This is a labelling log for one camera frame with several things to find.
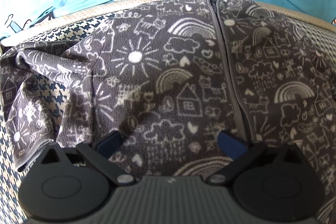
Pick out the houndstooth sofa seat cushion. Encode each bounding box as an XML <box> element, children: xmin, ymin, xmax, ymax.
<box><xmin>0</xmin><ymin>0</ymin><xmax>336</xmax><ymax>224</ymax></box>

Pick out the grey doodle print fleece jacket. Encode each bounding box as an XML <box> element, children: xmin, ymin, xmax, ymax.
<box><xmin>0</xmin><ymin>0</ymin><xmax>336</xmax><ymax>224</ymax></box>

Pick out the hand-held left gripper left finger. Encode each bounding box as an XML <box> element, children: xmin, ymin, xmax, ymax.
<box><xmin>39</xmin><ymin>131</ymin><xmax>137</xmax><ymax>187</ymax></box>

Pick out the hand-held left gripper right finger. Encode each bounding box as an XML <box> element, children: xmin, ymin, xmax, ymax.
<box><xmin>208</xmin><ymin>130</ymin><xmax>305</xmax><ymax>186</ymax></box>

